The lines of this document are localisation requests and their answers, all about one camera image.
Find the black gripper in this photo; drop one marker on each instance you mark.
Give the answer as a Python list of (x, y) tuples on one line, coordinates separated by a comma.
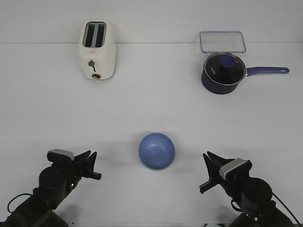
[(213, 164), (83, 166)]

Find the blue plastic bowl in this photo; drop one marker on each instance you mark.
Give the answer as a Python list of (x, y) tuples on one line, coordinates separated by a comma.
[(156, 151)]

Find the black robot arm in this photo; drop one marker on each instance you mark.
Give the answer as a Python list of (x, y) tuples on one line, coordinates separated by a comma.
[(55, 184), (174, 196)]

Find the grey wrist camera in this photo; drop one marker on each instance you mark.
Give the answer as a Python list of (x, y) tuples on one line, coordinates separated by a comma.
[(234, 167), (59, 154)]

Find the cream two-slot toaster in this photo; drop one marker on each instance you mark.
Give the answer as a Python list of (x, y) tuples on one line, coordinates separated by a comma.
[(97, 49)]

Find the dark blue saucepan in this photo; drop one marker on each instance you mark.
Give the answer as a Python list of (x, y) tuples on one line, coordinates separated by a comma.
[(224, 89)]

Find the glass saucepan lid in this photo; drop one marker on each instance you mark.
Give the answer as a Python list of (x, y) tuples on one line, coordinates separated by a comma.
[(224, 68)]

